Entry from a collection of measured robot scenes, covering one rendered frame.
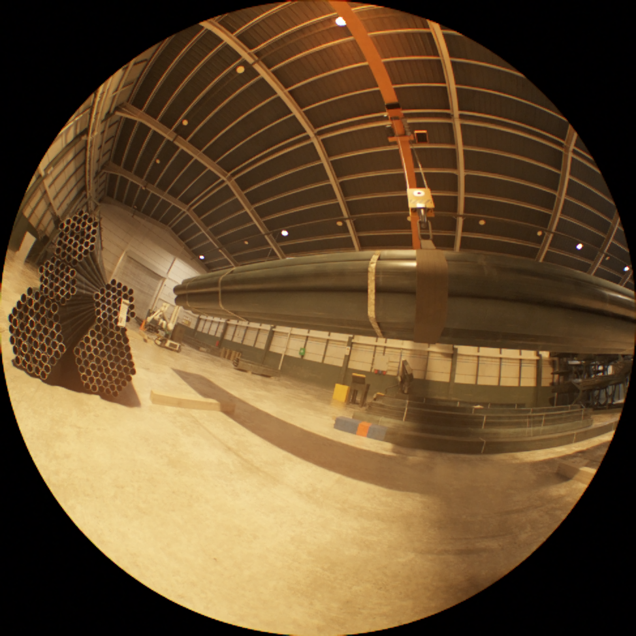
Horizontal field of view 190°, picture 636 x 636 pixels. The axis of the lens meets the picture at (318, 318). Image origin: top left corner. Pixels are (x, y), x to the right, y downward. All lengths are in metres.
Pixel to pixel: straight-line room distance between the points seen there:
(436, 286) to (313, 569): 1.20
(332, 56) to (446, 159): 6.24
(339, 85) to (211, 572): 9.86
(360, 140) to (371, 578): 10.35
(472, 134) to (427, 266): 9.51
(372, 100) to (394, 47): 2.71
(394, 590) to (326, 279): 1.40
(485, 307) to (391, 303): 0.46
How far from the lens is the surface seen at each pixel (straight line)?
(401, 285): 0.92
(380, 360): 10.45
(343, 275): 0.98
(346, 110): 9.50
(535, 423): 4.85
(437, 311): 0.91
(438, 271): 0.91
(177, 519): 0.89
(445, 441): 2.72
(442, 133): 9.83
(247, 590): 0.75
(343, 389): 6.63
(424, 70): 9.24
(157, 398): 1.88
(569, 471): 2.37
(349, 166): 10.17
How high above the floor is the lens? 0.69
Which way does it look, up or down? 17 degrees up
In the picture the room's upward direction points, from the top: 14 degrees clockwise
